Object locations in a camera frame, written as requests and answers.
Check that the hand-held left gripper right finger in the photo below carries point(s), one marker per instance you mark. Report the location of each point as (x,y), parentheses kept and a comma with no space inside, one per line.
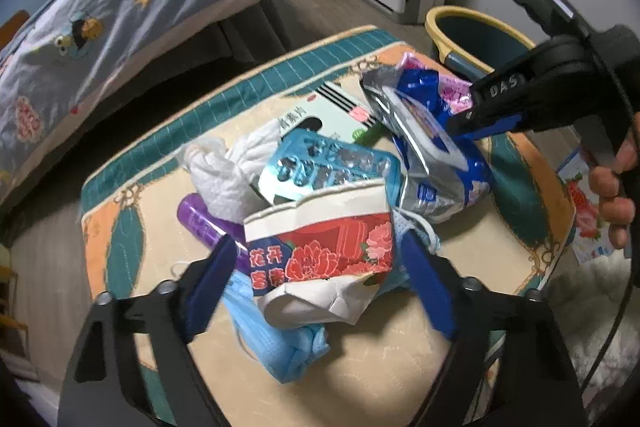
(430,277)

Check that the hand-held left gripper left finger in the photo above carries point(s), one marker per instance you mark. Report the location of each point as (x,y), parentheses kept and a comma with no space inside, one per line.
(210,287)

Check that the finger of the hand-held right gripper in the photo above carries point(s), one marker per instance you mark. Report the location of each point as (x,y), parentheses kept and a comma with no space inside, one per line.
(470,118)
(492,131)

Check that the silver blue snack bag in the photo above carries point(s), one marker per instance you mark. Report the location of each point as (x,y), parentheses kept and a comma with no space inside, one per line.
(435,157)

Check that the purple bottle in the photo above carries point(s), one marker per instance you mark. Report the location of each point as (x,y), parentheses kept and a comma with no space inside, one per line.
(197,219)

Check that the teal bin with yellow rim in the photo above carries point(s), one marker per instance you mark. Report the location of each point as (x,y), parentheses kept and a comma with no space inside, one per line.
(475,39)

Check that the red floral paper cup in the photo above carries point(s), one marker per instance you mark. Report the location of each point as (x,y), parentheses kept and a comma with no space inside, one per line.
(325,252)

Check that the blue pill blister pack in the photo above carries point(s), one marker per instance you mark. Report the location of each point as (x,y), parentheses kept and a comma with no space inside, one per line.
(325,162)

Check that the person's right hand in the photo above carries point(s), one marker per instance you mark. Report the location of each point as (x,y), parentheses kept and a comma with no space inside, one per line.
(611,207)

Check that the pink packet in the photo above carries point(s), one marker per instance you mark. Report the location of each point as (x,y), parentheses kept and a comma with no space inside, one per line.
(457,94)

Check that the printed quilted mat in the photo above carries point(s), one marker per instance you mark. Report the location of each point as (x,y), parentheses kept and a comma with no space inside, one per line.
(500,227)

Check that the green tube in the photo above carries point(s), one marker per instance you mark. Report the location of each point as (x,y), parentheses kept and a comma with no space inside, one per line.
(366,135)

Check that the crumpled white tissue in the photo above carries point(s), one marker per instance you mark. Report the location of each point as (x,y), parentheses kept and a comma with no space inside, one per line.
(220,177)

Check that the strawberry printed box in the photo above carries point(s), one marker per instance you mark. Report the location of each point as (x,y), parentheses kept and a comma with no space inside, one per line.
(585,207)

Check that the white box with black stripes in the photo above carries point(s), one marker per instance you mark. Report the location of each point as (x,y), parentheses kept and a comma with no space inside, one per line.
(330,112)

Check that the white fluffy rug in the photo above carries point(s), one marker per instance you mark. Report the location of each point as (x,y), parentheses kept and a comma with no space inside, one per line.
(600,307)

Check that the wooden chair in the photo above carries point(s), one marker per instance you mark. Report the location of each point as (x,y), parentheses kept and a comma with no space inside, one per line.
(9,287)

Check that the bed with grey skirt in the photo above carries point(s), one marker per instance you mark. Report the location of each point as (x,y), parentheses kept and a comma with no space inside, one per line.
(245,37)

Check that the bed with cartoon duvet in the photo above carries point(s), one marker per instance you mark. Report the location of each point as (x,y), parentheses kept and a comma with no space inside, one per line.
(125,17)

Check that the wooden headboard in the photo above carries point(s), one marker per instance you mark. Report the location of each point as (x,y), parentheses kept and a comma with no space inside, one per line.
(12,24)

